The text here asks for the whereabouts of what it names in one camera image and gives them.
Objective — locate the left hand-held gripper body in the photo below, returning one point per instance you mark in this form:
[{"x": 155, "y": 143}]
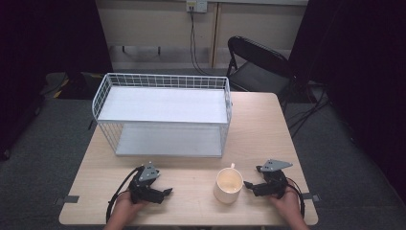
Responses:
[{"x": 148, "y": 174}]

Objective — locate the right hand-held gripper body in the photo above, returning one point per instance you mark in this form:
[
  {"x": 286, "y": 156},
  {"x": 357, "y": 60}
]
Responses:
[{"x": 276, "y": 182}]

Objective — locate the cream cup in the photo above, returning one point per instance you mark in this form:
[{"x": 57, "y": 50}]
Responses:
[{"x": 223, "y": 196}]

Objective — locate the person's right hand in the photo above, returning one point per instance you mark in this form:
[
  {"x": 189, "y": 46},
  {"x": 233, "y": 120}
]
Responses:
[{"x": 291, "y": 206}]

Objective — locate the person's left hand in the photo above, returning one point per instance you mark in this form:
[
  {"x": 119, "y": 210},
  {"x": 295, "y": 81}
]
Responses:
[{"x": 124, "y": 209}]

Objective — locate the grey tape piece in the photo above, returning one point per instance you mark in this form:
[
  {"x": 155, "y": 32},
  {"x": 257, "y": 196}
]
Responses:
[
  {"x": 311, "y": 197},
  {"x": 68, "y": 199}
]

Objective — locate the black stand legs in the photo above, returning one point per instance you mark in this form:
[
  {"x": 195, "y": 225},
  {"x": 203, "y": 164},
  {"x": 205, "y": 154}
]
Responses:
[{"x": 311, "y": 110}]

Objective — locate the black folding chair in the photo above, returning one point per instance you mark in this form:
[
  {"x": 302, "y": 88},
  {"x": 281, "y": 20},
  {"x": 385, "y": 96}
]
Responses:
[{"x": 255, "y": 76}]

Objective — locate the black curtain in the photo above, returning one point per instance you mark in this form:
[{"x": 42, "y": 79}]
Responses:
[
  {"x": 360, "y": 64},
  {"x": 48, "y": 41}
]

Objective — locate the white wall socket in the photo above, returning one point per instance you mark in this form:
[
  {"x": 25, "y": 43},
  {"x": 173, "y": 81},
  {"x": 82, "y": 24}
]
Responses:
[{"x": 196, "y": 5}]

